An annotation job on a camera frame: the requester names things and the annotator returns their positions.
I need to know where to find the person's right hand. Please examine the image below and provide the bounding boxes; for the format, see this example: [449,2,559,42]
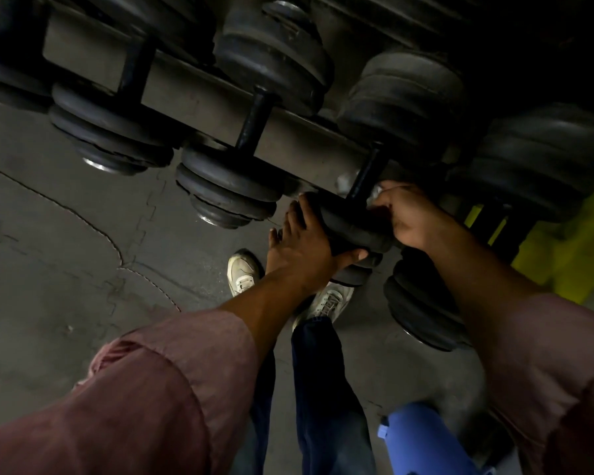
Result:
[371,180,457,253]

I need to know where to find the black yellow dumbbell rack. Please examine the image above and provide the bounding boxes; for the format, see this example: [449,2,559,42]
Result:
[0,0,594,307]

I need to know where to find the person's right forearm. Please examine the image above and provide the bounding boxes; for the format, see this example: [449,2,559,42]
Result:
[425,232,594,475]

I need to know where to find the person's left forearm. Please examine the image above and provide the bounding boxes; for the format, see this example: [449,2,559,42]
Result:
[0,267,317,475]

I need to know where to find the thin red white cord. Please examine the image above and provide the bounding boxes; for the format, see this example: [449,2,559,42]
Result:
[0,159,183,313]

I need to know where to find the light blue plastic object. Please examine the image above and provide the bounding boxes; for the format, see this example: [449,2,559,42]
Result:
[378,402,496,475]

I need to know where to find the white cleaning cloth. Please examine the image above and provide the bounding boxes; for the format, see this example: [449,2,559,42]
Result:
[336,172,383,203]

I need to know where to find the person's left hand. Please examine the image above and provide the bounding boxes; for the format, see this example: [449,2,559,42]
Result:
[265,194,370,295]

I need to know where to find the person's white shoe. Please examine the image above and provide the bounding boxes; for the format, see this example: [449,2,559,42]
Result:
[292,281,356,332]
[226,249,266,298]

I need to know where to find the person's blue jeans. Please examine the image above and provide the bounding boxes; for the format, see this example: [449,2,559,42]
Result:
[230,316,377,475]

